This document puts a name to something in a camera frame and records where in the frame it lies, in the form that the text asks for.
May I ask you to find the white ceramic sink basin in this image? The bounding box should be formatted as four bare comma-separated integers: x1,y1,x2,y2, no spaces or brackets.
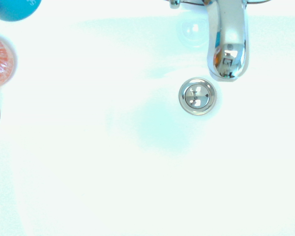
0,0,295,236

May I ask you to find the blue round bottle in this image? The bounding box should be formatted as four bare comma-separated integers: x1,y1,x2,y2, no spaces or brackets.
0,0,43,22

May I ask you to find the chrome faucet spout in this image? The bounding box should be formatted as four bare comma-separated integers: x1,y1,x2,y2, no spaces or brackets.
194,0,250,83

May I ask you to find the chrome sink drain plug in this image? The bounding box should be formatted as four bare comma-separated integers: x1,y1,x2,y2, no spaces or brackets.
178,77,217,116

